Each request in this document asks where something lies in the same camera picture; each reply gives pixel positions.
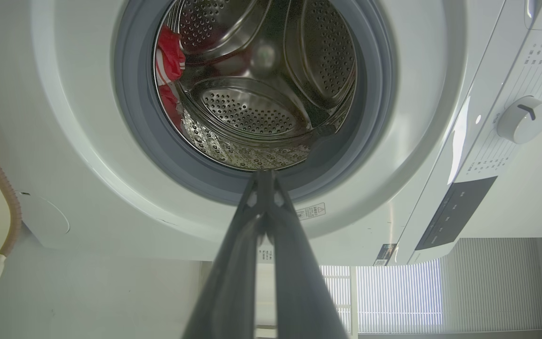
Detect white front-load washing machine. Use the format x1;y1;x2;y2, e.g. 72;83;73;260
0;0;542;267

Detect stainless steel washing machine drum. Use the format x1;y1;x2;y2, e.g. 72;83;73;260
153;0;359;171

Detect dark washer display panel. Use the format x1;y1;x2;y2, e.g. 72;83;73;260
414;176;499;251

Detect round white filter cover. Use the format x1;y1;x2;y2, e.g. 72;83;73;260
16;192;71;235

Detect red and white garment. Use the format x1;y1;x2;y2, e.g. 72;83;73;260
155;24;187;133

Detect white round program knob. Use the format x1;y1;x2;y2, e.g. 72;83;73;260
496;96;542;145

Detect grey rubber door gasket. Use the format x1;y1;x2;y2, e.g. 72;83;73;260
112;0;397;206

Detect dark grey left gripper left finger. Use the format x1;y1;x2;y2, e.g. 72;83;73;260
182;170;267;339

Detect white window blinds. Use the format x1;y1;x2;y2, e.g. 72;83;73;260
320;238;542;336

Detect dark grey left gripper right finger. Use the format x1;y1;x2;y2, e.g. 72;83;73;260
266;170;350;339

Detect dark sticker with QR code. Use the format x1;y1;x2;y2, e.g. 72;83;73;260
373;243;398;267

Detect white warning label sticker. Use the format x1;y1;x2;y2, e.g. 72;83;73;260
295;202;327;221

